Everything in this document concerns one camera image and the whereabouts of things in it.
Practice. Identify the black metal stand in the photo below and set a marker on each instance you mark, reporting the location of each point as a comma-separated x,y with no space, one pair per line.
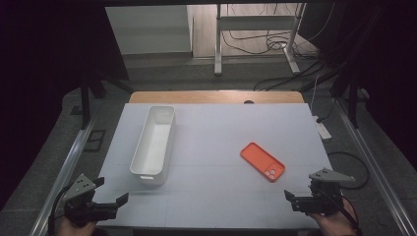
86,105
353,105

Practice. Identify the person's left hand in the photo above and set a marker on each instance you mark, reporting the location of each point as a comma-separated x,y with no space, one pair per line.
75,230

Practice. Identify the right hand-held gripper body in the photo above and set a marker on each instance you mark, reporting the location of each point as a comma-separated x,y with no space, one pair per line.
324,196

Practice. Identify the white wall panel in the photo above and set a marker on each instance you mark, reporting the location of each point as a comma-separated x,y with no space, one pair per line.
147,29

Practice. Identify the white table cover sheet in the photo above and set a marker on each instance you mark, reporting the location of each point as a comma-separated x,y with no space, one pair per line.
213,137

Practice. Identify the person's right hand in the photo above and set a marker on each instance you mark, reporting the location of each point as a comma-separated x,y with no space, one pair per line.
337,224

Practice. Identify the white plastic storage bin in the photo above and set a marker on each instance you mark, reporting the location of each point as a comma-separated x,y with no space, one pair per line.
152,147

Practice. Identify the black table grommet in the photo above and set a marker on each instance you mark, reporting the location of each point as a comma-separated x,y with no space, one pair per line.
249,102

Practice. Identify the black floor plate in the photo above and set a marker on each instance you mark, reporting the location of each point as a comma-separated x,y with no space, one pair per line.
95,140

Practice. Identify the aluminium rail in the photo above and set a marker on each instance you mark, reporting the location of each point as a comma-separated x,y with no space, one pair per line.
65,164
377,170

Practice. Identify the wooden table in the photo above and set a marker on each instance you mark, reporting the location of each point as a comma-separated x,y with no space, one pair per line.
196,97

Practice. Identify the white metal desk frame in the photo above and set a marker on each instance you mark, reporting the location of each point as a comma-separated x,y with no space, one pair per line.
255,23

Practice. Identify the orange phone case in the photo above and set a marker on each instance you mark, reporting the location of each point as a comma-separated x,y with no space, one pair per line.
259,160

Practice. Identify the white power strip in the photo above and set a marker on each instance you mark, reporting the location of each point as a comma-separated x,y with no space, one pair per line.
323,129

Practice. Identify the dark curtain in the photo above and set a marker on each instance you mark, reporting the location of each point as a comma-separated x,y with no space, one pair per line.
39,65
390,65

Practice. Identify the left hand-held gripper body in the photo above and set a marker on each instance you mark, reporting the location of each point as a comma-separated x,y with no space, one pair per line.
80,196

